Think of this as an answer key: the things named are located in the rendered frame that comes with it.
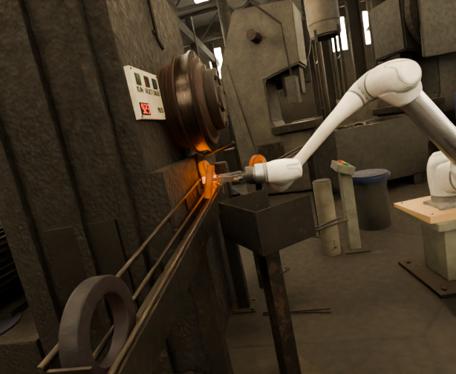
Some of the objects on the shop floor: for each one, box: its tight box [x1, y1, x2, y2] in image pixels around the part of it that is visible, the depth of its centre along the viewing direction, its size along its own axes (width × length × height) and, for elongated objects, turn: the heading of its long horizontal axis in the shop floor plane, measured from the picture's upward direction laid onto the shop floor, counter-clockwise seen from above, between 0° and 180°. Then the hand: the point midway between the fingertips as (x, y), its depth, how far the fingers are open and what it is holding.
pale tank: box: [303, 0, 348, 121], centre depth 950 cm, size 92×92×450 cm
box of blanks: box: [310, 114, 429, 194], centre depth 381 cm, size 103×83×77 cm
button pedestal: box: [330, 160, 371, 255], centre depth 221 cm, size 16×24×62 cm, turn 40°
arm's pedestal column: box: [398, 223, 456, 299], centre depth 169 cm, size 40×40×31 cm
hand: (209, 179), depth 148 cm, fingers closed
